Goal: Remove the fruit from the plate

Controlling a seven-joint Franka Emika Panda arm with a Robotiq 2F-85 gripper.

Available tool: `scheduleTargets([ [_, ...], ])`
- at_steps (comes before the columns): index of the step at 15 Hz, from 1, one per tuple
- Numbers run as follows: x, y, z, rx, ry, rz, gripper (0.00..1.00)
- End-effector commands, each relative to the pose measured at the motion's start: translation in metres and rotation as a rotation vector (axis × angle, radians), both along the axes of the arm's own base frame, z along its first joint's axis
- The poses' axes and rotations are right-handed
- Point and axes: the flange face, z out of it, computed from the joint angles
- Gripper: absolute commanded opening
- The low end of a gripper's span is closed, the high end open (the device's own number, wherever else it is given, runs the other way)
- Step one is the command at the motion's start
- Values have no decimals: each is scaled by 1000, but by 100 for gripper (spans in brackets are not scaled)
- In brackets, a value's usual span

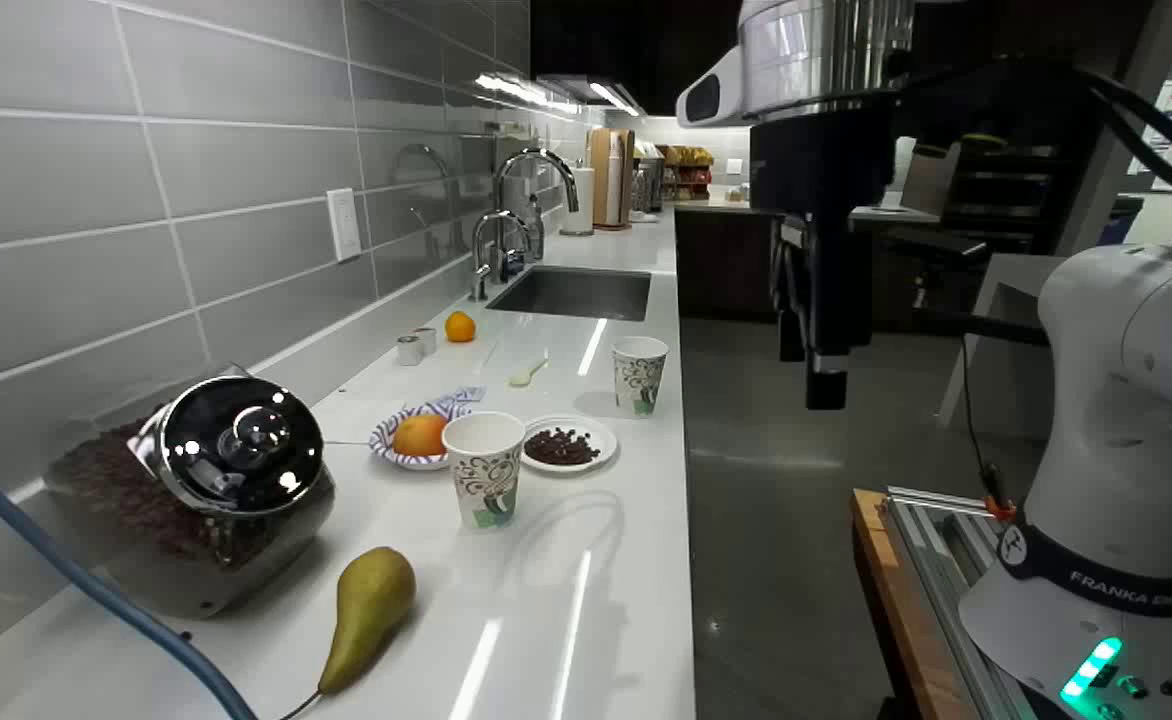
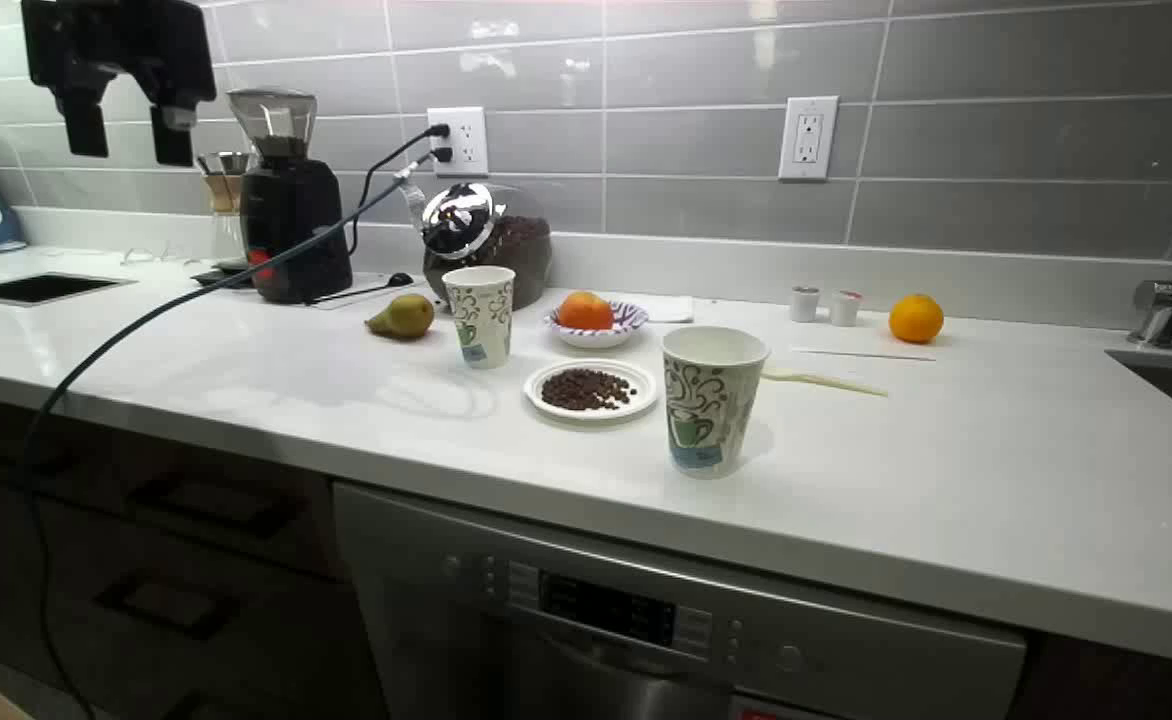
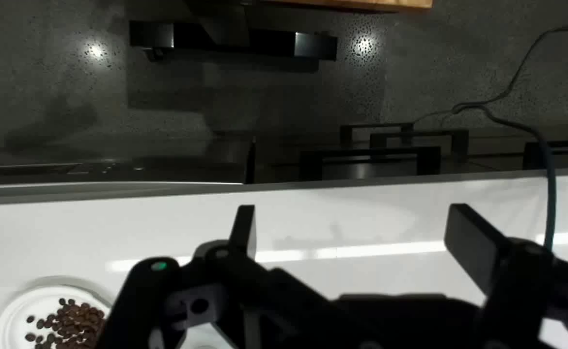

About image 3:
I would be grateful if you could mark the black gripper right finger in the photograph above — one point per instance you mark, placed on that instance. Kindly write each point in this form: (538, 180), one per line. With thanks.
(476, 246)

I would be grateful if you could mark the dark drawer handle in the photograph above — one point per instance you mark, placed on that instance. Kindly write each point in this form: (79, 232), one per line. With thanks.
(164, 38)

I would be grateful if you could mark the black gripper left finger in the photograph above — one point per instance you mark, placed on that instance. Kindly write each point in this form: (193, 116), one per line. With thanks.
(243, 234)

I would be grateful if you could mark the white plate of coffee beans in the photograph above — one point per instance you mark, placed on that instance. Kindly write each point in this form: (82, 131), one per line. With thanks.
(53, 319)

